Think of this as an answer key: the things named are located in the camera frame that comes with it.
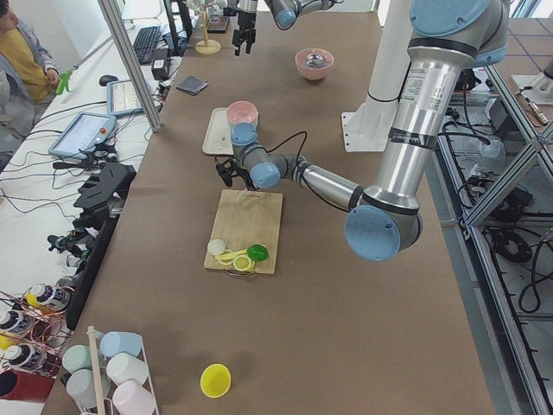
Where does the large pink bowl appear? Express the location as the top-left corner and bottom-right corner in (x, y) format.
(295, 48), (334, 81)

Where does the white toy bun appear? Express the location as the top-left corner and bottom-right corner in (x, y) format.
(207, 239), (226, 257)

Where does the person in yellow shirt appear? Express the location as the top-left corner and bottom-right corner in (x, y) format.
(1, 1), (60, 140)

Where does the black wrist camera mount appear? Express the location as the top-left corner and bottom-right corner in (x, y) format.
(214, 156), (240, 188)

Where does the wooden jewellery tree stand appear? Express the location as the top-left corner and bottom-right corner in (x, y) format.
(185, 0), (223, 55)

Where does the white ceramic spoon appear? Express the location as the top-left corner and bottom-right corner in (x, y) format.
(237, 188), (250, 206)

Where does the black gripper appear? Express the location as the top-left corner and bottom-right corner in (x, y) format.
(232, 11), (257, 56)
(242, 173), (259, 191)

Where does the white cup on rack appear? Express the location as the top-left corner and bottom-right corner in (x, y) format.
(106, 353), (149, 385)

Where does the black computer mouse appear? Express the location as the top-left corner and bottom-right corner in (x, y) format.
(99, 74), (118, 86)

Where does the grey cup on rack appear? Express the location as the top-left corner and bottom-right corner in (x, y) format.
(66, 369), (97, 409)

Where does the red container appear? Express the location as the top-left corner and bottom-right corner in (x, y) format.
(0, 370), (54, 404)

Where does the green lime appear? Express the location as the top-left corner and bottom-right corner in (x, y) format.
(246, 244), (270, 262)

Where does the black power adapter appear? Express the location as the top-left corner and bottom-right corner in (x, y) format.
(150, 48), (170, 80)

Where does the black keyboard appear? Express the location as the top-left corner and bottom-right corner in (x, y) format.
(132, 26), (162, 66)

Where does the green cup on rack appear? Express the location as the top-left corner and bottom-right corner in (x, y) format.
(61, 345), (92, 374)

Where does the blue cup on rack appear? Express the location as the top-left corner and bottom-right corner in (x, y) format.
(100, 331), (143, 358)

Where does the pink cup on rack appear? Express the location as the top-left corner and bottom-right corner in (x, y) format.
(112, 380), (156, 415)

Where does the aluminium frame post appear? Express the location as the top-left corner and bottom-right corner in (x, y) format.
(98, 0), (162, 132)

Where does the lemon half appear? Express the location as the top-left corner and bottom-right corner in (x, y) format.
(232, 254), (256, 272)

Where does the yellow plastic knife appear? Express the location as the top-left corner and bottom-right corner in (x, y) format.
(215, 249), (248, 261)

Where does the cream rabbit tray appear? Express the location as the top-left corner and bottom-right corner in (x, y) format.
(202, 107), (233, 156)

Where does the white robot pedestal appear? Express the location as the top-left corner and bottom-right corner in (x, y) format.
(342, 0), (412, 152)

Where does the grey folded cloth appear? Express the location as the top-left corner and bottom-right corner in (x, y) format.
(176, 75), (209, 96)

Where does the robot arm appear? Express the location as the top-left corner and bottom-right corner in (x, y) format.
(231, 1), (510, 261)
(232, 0), (340, 56)

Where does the green toy figure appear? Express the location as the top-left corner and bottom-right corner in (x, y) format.
(55, 70), (73, 95)

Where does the yellow paint bottle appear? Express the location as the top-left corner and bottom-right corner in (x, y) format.
(28, 284), (72, 312)

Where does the small pink bowl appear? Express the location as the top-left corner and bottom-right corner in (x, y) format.
(226, 100), (258, 127)

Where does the black slotted stand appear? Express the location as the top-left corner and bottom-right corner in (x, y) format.
(73, 163), (137, 230)

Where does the wooden cup rack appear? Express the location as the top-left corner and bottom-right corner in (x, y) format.
(86, 326), (161, 414)

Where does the blue teach pendant tablet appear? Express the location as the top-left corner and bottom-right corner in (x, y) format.
(48, 112), (117, 159)

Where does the yellow plastic cup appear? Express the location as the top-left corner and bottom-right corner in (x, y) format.
(200, 363), (232, 399)

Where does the dark wooden tray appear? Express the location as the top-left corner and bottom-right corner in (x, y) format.
(207, 16), (230, 34)

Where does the bamboo cutting board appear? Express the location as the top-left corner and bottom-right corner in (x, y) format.
(204, 189), (283, 275)

